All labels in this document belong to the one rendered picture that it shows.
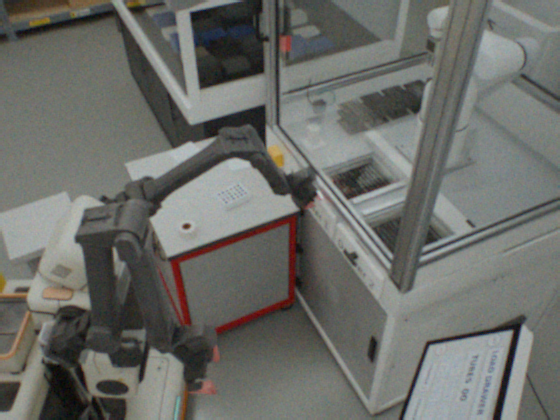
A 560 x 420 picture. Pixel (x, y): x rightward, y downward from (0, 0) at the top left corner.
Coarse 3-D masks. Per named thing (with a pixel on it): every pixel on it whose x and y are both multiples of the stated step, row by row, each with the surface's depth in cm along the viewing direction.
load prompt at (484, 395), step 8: (488, 352) 140; (496, 352) 138; (488, 360) 138; (496, 360) 136; (488, 368) 136; (496, 368) 134; (480, 376) 136; (488, 376) 134; (496, 376) 132; (480, 384) 133; (488, 384) 132; (480, 392) 132; (488, 392) 130; (480, 400) 130; (488, 400) 128; (472, 408) 130; (480, 408) 128; (488, 408) 126; (472, 416) 128; (480, 416) 126; (488, 416) 125
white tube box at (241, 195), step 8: (240, 184) 235; (224, 192) 232; (240, 192) 232; (248, 192) 232; (216, 200) 232; (224, 200) 228; (232, 200) 228; (240, 200) 230; (248, 200) 233; (224, 208) 228
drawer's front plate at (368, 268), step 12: (336, 228) 202; (336, 240) 206; (348, 240) 196; (348, 252) 199; (360, 252) 191; (360, 264) 193; (372, 264) 187; (360, 276) 196; (372, 276) 187; (372, 288) 190
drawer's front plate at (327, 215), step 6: (318, 204) 210; (324, 204) 208; (312, 210) 218; (318, 210) 212; (324, 210) 207; (330, 210) 205; (318, 216) 214; (324, 216) 209; (330, 216) 203; (324, 222) 211; (330, 222) 205; (324, 228) 213; (330, 228) 207; (330, 234) 209
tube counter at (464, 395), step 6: (462, 390) 136; (468, 390) 135; (462, 396) 135; (468, 396) 133; (456, 402) 135; (462, 402) 133; (468, 402) 132; (456, 408) 133; (462, 408) 132; (456, 414) 132; (462, 414) 131
